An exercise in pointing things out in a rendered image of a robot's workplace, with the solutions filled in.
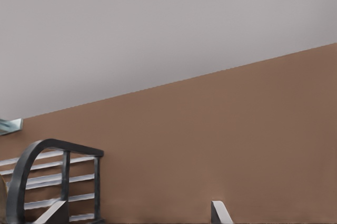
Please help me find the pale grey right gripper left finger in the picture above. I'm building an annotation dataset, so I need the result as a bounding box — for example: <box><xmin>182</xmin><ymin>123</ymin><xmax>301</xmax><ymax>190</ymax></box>
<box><xmin>36</xmin><ymin>199</ymin><xmax>70</xmax><ymax>224</ymax></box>

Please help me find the black metal shoe rack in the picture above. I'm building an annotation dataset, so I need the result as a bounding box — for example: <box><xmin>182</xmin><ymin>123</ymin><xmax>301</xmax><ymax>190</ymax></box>
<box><xmin>0</xmin><ymin>138</ymin><xmax>105</xmax><ymax>224</ymax></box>

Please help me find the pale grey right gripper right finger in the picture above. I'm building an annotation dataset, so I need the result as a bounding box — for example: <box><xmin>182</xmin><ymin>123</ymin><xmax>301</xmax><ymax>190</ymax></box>
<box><xmin>211</xmin><ymin>200</ymin><xmax>234</xmax><ymax>224</ymax></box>

